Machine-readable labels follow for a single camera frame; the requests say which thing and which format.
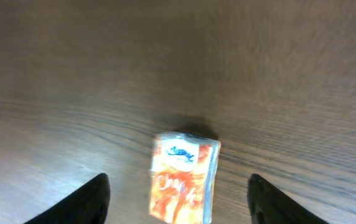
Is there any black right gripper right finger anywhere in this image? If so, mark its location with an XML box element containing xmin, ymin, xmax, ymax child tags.
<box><xmin>247</xmin><ymin>174</ymin><xmax>328</xmax><ymax>224</ymax></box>

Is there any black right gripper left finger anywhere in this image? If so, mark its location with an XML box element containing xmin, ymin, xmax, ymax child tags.
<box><xmin>25</xmin><ymin>173</ymin><xmax>111</xmax><ymax>224</ymax></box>

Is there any orange Kleenex tissue pack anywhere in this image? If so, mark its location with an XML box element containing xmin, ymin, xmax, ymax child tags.
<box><xmin>148</xmin><ymin>131</ymin><xmax>221</xmax><ymax>224</ymax></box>

